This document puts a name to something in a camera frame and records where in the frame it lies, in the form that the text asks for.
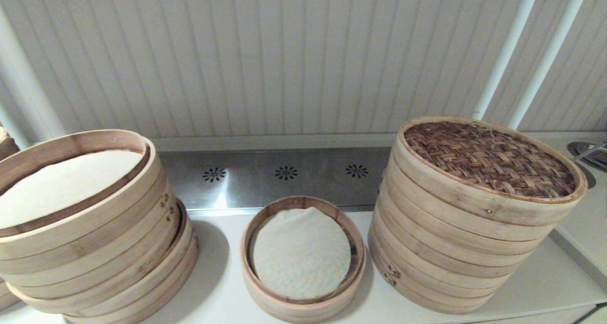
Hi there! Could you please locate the woven bamboo steamer lid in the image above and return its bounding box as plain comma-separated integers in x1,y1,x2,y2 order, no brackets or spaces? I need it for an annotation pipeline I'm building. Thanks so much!
394,116,588,227

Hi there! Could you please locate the white steamer liner cloth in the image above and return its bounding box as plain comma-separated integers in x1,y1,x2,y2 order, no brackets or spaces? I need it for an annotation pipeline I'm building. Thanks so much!
0,149,145,231
253,207,352,298

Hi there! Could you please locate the stainless steel vent panel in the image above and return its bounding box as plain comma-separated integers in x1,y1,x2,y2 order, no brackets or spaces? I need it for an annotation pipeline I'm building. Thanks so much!
156,147,394,212

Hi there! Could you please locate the thin white wall pipe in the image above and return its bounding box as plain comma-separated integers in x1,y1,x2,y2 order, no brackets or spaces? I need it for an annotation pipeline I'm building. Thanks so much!
506,0,593,131
471,0,543,121

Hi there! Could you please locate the thick white wall pipe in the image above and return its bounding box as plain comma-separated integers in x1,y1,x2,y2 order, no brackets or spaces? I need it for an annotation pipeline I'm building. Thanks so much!
0,6,68,144

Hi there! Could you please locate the metal utensil handle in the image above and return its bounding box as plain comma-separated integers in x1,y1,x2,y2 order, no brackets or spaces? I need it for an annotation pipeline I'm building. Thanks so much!
570,144,607,164

